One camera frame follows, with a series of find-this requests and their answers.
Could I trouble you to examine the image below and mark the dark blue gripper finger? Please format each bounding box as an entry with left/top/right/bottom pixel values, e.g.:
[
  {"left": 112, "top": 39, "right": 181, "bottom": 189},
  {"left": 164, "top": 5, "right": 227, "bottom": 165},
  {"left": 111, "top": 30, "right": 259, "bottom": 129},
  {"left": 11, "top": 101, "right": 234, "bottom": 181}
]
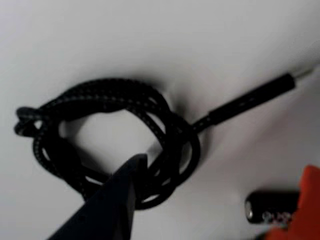
[{"left": 47, "top": 153, "right": 148, "bottom": 240}]

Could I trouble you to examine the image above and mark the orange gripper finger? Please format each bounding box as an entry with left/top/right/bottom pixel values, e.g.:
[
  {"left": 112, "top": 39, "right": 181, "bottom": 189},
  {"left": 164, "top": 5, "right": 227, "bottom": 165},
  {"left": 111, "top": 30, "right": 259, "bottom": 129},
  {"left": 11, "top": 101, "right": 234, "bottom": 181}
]
[{"left": 264, "top": 164, "right": 320, "bottom": 240}]

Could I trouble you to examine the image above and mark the black braided usb-c cable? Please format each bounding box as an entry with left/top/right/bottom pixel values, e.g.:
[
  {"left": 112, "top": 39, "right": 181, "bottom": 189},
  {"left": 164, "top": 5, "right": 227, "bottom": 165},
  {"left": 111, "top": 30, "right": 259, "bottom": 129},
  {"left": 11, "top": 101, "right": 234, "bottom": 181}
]
[{"left": 12, "top": 66, "right": 318, "bottom": 211}]

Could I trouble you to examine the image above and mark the black AAA battery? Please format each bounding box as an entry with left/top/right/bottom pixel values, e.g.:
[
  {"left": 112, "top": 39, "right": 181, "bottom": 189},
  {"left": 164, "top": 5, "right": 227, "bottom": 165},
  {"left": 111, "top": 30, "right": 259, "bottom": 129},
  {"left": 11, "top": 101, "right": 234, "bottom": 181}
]
[{"left": 244, "top": 191, "right": 301, "bottom": 225}]

